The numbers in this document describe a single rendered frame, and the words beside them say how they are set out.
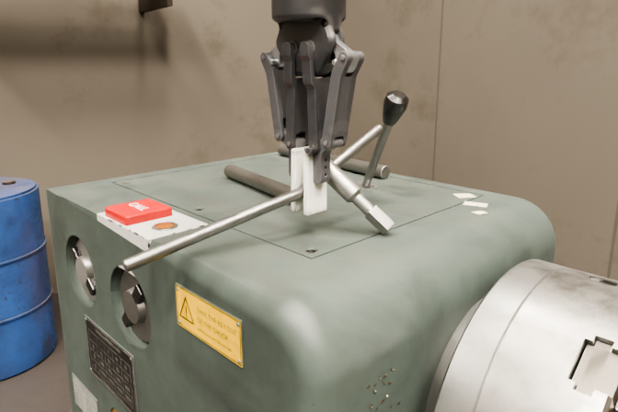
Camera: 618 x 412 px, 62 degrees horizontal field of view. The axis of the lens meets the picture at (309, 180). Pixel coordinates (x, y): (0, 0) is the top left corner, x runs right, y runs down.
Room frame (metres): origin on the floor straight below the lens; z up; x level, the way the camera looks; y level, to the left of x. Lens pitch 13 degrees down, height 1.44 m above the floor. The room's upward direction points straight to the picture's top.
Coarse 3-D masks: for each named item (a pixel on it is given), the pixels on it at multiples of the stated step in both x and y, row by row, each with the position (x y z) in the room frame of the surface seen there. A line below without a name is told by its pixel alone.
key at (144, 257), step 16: (352, 144) 0.60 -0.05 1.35; (336, 160) 0.57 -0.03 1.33; (288, 192) 0.53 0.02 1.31; (256, 208) 0.50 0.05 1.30; (272, 208) 0.51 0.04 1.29; (208, 224) 0.48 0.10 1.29; (224, 224) 0.48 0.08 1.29; (176, 240) 0.46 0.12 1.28; (192, 240) 0.46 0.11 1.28; (144, 256) 0.44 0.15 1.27; (160, 256) 0.45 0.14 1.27
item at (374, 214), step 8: (336, 168) 0.56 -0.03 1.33; (336, 176) 0.55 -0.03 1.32; (344, 176) 0.56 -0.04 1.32; (328, 184) 0.56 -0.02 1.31; (336, 184) 0.55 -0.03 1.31; (344, 184) 0.55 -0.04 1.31; (352, 184) 0.55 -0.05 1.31; (344, 192) 0.55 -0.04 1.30; (352, 192) 0.55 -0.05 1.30; (352, 200) 0.55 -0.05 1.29; (360, 200) 0.54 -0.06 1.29; (368, 200) 0.55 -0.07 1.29; (360, 208) 0.54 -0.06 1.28; (368, 208) 0.54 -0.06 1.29; (376, 208) 0.54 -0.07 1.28; (368, 216) 0.54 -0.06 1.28; (376, 216) 0.54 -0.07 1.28; (384, 216) 0.54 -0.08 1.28; (376, 224) 0.54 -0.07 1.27; (384, 224) 0.53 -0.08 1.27; (392, 224) 0.53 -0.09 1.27; (384, 232) 0.53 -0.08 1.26
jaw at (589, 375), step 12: (588, 348) 0.38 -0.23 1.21; (600, 348) 0.38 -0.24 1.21; (588, 360) 0.37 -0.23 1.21; (600, 360) 0.37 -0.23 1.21; (612, 360) 0.36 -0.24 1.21; (576, 372) 0.37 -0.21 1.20; (588, 372) 0.36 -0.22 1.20; (600, 372) 0.36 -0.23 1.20; (612, 372) 0.36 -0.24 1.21; (576, 384) 0.36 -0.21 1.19; (588, 384) 0.36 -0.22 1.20; (600, 384) 0.35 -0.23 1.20; (612, 384) 0.35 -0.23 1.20; (612, 396) 0.34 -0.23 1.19
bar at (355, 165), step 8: (280, 144) 1.02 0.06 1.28; (280, 152) 1.01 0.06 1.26; (288, 152) 0.99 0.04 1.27; (352, 160) 0.86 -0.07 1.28; (360, 160) 0.86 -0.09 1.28; (344, 168) 0.87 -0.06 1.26; (352, 168) 0.85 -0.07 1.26; (360, 168) 0.84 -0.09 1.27; (376, 168) 0.81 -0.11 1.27; (384, 168) 0.81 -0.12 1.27; (376, 176) 0.81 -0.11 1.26; (384, 176) 0.81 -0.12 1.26
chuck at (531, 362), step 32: (544, 288) 0.45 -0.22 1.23; (576, 288) 0.44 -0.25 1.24; (608, 288) 0.44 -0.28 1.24; (544, 320) 0.41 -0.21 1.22; (576, 320) 0.40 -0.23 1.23; (608, 320) 0.39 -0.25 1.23; (512, 352) 0.39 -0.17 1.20; (544, 352) 0.38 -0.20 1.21; (576, 352) 0.37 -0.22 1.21; (512, 384) 0.37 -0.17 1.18; (544, 384) 0.36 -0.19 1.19
